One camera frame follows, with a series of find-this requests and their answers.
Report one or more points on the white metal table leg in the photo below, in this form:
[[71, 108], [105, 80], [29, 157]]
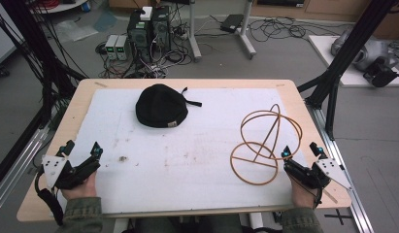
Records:
[[247, 35], [194, 39]]

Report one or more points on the grey power supply unit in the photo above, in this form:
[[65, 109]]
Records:
[[121, 48], [111, 47]]

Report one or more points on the white floor board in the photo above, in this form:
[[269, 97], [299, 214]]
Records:
[[326, 51]]

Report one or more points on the person's left hand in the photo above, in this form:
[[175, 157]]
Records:
[[83, 191]]

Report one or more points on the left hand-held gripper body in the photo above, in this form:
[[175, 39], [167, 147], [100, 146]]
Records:
[[62, 173]]

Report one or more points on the aluminium rail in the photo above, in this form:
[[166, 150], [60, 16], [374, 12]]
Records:
[[349, 181], [16, 168]]

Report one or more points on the white box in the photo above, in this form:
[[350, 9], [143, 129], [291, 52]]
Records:
[[146, 13]]

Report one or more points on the clear plastic sheet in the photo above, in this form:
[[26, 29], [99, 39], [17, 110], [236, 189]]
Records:
[[75, 29]]

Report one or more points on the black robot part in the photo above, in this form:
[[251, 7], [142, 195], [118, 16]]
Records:
[[380, 75]]

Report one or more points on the white panel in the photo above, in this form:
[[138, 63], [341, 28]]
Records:
[[2, 35]]

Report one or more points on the black computer tower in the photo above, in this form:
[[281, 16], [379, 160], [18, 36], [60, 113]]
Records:
[[161, 29], [140, 35]]

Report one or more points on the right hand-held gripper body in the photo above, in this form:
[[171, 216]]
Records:
[[312, 176]]

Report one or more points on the person's right hand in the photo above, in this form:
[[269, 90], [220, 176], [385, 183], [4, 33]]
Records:
[[302, 195]]

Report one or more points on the black hat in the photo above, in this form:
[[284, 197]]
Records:
[[159, 105]]

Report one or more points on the white foam mat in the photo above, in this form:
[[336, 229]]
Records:
[[187, 168]]

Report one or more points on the grey robot shell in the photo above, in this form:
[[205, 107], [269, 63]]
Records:
[[370, 53]]

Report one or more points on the flat black box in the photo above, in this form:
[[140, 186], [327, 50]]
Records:
[[232, 22]]

